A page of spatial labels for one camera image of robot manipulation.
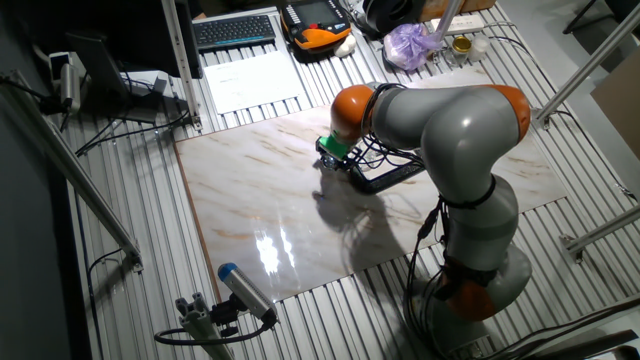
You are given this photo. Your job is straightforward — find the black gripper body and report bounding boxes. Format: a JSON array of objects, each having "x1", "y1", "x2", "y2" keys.
[{"x1": 314, "y1": 137, "x2": 362, "y2": 171}]

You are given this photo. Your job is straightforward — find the small clear glass jar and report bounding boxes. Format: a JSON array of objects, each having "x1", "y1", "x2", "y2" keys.
[{"x1": 357, "y1": 145, "x2": 384, "y2": 171}]

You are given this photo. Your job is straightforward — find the jar with yellow lid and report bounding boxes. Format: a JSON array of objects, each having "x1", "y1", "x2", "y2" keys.
[{"x1": 451, "y1": 34, "x2": 473, "y2": 65}]

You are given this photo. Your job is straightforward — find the black C-clamp with steel screw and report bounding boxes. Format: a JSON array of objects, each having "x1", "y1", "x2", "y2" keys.
[{"x1": 348, "y1": 144, "x2": 427, "y2": 195}]

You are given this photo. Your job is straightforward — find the marble pattern board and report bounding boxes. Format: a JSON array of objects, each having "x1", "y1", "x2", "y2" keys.
[{"x1": 174, "y1": 67, "x2": 569, "y2": 304}]

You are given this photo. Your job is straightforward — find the white printed paper sheet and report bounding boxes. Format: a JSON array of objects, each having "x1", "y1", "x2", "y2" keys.
[{"x1": 203, "y1": 49, "x2": 305, "y2": 115}]

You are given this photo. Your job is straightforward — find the small white rounded object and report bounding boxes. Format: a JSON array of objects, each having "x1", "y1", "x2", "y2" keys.
[{"x1": 333, "y1": 34, "x2": 358, "y2": 59}]

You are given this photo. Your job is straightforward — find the orange and black teach pendant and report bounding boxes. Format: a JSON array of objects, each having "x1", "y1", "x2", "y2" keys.
[{"x1": 279, "y1": 0, "x2": 353, "y2": 51}]

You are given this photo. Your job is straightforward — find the purple plastic bag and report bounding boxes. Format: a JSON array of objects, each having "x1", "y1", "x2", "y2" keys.
[{"x1": 382, "y1": 22, "x2": 444, "y2": 72}]

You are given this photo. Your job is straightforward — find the large black round object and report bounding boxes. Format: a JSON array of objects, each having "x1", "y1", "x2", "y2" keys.
[{"x1": 362, "y1": 0, "x2": 424, "y2": 36}]

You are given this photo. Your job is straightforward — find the black computer keyboard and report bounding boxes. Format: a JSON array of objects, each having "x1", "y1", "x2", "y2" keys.
[{"x1": 192, "y1": 14, "x2": 277, "y2": 51}]

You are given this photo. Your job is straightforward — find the white plastic cup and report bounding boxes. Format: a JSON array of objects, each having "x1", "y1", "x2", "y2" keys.
[{"x1": 468, "y1": 35, "x2": 491, "y2": 63}]

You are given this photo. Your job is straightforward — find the white power strip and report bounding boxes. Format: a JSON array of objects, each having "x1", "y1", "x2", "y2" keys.
[{"x1": 430, "y1": 13, "x2": 486, "y2": 36}]

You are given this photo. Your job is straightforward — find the grey desktop device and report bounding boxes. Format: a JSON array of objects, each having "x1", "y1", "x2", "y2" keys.
[{"x1": 119, "y1": 69, "x2": 171, "y2": 109}]

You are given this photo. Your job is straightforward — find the brown cardboard box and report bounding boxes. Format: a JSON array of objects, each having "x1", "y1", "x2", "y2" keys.
[{"x1": 418, "y1": 0, "x2": 499, "y2": 22}]

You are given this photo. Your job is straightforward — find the black computer monitor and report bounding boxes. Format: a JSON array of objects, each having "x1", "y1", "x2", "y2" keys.
[{"x1": 74, "y1": 0, "x2": 204, "y2": 80}]

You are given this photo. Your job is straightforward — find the black monitor stand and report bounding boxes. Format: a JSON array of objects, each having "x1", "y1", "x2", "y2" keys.
[{"x1": 66, "y1": 32, "x2": 161, "y2": 125}]

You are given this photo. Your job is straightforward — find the long slanted aluminium beam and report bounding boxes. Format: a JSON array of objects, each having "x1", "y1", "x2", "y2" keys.
[{"x1": 0, "y1": 69, "x2": 145, "y2": 274}]

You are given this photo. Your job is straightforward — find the brown cardboard panel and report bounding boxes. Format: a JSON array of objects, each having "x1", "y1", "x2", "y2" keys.
[{"x1": 589, "y1": 59, "x2": 640, "y2": 161}]

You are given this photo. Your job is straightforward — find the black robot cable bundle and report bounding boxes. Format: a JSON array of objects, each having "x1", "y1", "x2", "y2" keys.
[{"x1": 349, "y1": 82, "x2": 551, "y2": 360}]

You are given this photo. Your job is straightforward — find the silver camera with blue end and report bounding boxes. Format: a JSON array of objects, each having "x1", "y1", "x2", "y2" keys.
[{"x1": 217, "y1": 262, "x2": 279, "y2": 324}]

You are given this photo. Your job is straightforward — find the silver upright post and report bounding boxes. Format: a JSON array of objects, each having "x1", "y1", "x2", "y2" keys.
[{"x1": 432, "y1": 0, "x2": 466, "y2": 64}]

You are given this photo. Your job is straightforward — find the aluminium upright frame post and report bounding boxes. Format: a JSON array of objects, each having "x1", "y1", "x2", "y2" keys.
[{"x1": 160, "y1": 0, "x2": 204, "y2": 132}]

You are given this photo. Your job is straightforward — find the black camera ball mount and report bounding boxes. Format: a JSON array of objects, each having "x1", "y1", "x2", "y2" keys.
[{"x1": 209, "y1": 294, "x2": 246, "y2": 337}]

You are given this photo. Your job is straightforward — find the black desk cables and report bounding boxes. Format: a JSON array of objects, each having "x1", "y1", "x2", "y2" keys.
[{"x1": 74, "y1": 109, "x2": 191, "y2": 157}]

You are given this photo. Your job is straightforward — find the short aluminium profile post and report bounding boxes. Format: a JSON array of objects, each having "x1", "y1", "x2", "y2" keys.
[{"x1": 174, "y1": 292, "x2": 236, "y2": 360}]

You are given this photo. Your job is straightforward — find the black camera cable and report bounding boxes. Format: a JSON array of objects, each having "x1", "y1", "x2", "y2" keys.
[{"x1": 153, "y1": 314, "x2": 276, "y2": 346}]

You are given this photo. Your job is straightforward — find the slanted aluminium frame beam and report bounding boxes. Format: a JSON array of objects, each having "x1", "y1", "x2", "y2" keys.
[{"x1": 532, "y1": 2, "x2": 640, "y2": 131}]

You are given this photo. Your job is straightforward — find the silver camera on bracket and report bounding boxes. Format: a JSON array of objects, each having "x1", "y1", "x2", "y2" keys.
[{"x1": 48, "y1": 51, "x2": 83, "y2": 114}]

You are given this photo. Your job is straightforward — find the aluminium beam with bracket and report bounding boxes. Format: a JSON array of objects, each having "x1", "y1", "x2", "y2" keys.
[{"x1": 559, "y1": 204, "x2": 640, "y2": 264}]

